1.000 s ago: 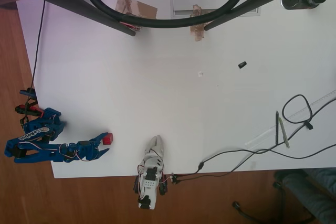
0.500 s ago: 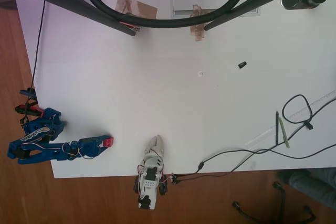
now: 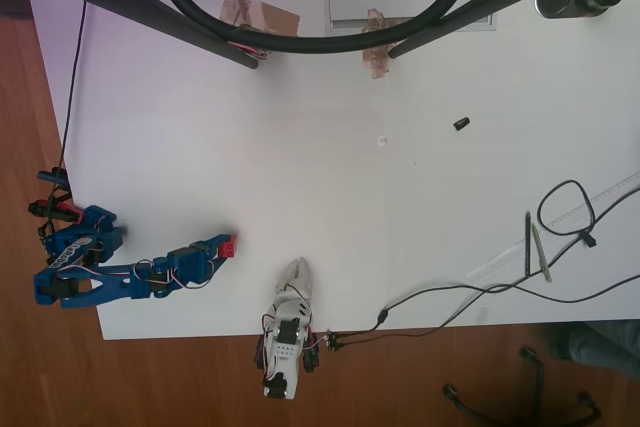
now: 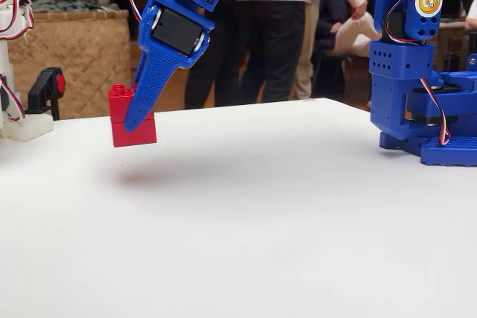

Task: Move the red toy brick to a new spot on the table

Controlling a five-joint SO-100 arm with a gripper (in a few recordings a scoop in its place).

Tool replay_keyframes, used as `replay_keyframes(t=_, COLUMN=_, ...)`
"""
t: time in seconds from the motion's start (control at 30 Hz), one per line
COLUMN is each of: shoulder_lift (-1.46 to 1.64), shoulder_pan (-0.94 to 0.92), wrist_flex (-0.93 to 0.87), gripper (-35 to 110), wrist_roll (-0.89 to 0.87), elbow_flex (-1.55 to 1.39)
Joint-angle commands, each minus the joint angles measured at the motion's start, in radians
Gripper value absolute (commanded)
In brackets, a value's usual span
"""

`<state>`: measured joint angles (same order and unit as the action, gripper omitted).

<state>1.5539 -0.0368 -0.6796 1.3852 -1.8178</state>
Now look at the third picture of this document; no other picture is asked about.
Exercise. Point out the red and black table clamp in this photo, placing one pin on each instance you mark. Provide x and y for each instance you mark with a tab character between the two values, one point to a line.
57	210

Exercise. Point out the red cube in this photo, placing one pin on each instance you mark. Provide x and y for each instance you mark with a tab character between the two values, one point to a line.
228	248

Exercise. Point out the wide brown tape piece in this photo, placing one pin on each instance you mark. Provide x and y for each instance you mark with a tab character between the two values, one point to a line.
277	17

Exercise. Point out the small black cap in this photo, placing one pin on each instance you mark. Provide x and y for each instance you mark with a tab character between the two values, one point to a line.
461	123

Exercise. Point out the blue jeans leg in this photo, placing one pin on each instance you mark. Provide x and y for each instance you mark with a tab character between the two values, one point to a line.
600	347

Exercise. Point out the green pencil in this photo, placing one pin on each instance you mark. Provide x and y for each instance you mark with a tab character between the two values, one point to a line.
541	252

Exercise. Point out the crumpled brown tape piece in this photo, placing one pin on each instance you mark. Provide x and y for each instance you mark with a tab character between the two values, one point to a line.
377	59

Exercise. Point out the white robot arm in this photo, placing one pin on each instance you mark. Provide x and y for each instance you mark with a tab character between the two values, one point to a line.
285	352

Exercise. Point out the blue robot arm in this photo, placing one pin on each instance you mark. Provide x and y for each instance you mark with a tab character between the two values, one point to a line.
107	287

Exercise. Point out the tiny clear plastic bit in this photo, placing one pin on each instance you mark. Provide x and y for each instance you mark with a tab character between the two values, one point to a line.
382	140

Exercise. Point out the black chair base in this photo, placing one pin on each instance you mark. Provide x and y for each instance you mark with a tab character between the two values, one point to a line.
540	387

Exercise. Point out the clear plastic ruler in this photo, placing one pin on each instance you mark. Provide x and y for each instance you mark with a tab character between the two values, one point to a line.
565	221

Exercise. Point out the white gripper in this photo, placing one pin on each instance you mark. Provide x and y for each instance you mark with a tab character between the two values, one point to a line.
298	281

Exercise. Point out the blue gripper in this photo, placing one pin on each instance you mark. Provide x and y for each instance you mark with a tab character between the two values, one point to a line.
212	250

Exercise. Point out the black pen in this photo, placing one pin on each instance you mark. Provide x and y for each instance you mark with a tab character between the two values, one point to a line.
528	242

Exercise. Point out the blue table clamp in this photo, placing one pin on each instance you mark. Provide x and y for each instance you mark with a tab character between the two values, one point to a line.
52	175

